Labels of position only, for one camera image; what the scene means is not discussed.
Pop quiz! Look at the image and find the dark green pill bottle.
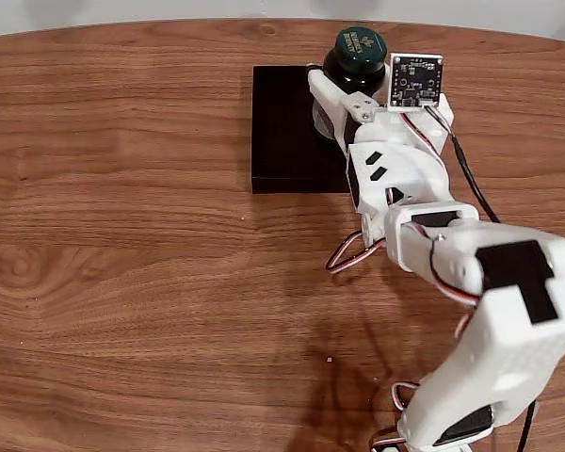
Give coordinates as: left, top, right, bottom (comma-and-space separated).
312, 24, 392, 142

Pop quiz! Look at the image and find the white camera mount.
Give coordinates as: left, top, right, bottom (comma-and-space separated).
385, 51, 455, 142

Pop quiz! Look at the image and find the black shallow box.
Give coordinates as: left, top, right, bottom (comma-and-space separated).
250, 65, 354, 195

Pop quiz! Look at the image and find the tri-colour servo wire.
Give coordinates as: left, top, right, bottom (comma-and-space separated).
390, 380, 423, 413
324, 230, 387, 277
399, 112, 442, 156
412, 224, 482, 307

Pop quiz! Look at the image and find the black camera circuit board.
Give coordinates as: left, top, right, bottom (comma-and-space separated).
388, 53, 446, 112

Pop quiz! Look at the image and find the black camera cable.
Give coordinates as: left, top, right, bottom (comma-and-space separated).
423, 104, 538, 452

